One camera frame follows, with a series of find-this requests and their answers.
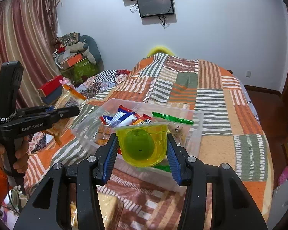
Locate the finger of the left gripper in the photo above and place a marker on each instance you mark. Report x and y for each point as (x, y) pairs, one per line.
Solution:
(63, 113)

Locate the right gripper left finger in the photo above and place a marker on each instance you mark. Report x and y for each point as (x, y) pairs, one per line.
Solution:
(49, 207)

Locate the green jelly cup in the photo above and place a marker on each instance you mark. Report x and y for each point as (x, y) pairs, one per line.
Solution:
(143, 145)

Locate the long cracker roll packet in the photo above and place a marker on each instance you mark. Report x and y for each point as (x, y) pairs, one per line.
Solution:
(67, 106)

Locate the left hand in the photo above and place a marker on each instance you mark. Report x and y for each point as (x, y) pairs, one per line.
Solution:
(21, 154)

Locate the red gift box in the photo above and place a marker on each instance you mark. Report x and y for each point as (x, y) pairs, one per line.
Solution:
(50, 86)

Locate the pink plush toy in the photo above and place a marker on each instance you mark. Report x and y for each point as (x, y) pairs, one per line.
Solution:
(65, 81)

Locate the clear plastic storage bin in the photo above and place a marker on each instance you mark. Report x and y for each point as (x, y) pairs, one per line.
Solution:
(92, 134)

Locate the pile of cushions and boxes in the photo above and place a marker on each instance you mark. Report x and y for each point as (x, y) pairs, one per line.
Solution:
(77, 57)

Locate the blue white snack packet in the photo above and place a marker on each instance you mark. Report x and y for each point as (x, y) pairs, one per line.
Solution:
(123, 117)

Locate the patchwork striped bedspread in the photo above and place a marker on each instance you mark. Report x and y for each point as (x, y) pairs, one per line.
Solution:
(225, 130)

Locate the striped red gold curtain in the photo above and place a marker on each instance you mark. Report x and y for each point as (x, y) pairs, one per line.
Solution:
(28, 31)

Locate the green sealed cookie bag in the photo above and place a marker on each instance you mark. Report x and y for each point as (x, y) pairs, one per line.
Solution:
(172, 118)

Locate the yellow chair back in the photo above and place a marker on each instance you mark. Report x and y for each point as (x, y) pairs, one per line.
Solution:
(159, 49)

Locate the wall power socket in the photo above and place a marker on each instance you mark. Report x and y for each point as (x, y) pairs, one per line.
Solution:
(248, 73)

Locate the small wall monitor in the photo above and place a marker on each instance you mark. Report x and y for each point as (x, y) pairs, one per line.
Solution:
(150, 8)

